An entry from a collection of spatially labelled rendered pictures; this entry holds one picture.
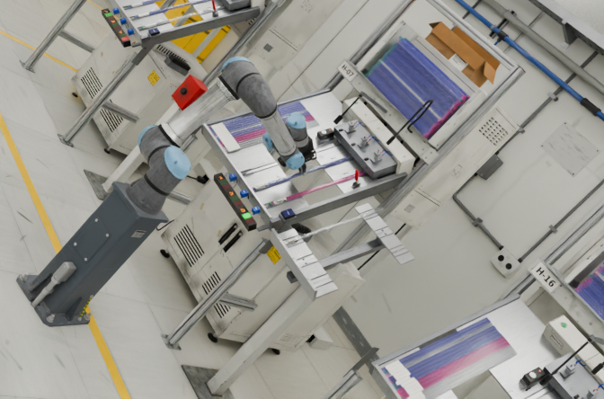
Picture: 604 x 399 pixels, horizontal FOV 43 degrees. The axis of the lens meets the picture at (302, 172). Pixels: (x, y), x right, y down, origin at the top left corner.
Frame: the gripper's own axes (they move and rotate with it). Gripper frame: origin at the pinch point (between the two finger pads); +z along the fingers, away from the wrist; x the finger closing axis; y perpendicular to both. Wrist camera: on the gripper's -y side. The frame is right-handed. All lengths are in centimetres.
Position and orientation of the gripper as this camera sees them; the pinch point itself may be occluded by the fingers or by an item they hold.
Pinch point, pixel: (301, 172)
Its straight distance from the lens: 343.8
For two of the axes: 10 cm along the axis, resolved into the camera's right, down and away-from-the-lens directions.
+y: 8.6, -4.6, 2.4
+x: -5.0, -6.3, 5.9
